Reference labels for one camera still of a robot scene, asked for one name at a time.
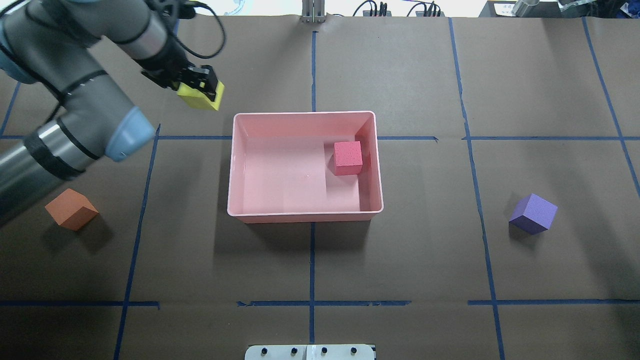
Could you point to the pink plastic bin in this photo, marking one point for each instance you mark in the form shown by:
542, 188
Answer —
282, 168

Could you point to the aluminium frame post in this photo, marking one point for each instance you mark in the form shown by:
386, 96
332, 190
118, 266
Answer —
313, 11

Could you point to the white pole with base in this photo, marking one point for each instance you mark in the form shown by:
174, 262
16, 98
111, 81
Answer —
349, 351

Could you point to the purple foam block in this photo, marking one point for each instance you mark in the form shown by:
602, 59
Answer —
533, 214

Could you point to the pink foam block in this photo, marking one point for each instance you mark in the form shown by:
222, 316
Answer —
347, 156

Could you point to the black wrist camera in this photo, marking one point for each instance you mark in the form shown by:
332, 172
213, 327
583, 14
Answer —
174, 9

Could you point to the yellow foam block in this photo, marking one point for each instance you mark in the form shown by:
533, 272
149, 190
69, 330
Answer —
198, 100

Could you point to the metal cylinder weight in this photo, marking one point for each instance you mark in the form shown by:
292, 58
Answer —
522, 8

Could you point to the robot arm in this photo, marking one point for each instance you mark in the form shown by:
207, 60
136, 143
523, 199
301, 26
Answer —
48, 41

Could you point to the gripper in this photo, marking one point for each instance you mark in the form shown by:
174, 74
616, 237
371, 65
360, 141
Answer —
167, 65

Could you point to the orange foam block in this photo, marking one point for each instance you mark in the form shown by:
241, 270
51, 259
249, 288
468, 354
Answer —
71, 210

